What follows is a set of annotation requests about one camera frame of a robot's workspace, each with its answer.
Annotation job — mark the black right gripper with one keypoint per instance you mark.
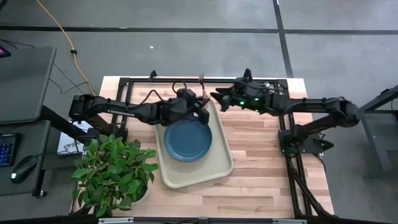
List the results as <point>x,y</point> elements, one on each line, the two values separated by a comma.
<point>248,95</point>

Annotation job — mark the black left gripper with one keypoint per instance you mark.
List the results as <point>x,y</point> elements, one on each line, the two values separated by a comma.
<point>182,109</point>

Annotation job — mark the blue round plate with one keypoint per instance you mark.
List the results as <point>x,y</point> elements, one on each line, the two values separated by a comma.
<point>188,140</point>

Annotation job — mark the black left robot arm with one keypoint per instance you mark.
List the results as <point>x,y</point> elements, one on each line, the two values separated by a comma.
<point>124,110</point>

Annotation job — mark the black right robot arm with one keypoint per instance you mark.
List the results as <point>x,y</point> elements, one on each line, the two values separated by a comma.
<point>311,104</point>

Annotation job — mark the beige plastic tray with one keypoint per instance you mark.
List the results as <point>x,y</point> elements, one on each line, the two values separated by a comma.
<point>199,172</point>

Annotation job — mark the black clamp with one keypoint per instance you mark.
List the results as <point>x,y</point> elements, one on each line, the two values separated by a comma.
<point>325,145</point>
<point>152,74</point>
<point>247,74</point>

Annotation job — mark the white plant pot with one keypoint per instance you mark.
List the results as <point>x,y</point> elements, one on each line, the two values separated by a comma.
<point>143,194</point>

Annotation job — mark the green leafy plant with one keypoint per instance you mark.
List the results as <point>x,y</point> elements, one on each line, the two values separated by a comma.
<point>112,168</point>

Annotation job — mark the white printed box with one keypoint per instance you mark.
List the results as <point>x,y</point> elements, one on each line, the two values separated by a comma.
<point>66,144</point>

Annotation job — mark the black metal strut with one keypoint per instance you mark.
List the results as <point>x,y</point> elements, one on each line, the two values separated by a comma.
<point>62,123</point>

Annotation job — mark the grey metal stand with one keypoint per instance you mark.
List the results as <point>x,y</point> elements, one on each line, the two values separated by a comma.
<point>377,133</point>

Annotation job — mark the black computer mouse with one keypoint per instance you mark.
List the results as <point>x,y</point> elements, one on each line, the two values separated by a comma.
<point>23,168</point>

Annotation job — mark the black desk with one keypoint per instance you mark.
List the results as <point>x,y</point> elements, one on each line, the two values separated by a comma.
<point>28,186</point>

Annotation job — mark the backlit black keyboard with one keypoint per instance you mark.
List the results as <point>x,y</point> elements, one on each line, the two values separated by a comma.
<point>7,149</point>

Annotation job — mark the black aluminium table frame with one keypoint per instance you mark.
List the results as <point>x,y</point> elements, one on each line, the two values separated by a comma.
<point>217,80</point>

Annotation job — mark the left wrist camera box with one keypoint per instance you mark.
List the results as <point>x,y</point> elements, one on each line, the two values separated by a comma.
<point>186,94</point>

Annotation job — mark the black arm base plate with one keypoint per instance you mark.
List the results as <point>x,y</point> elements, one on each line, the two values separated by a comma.
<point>306,148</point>

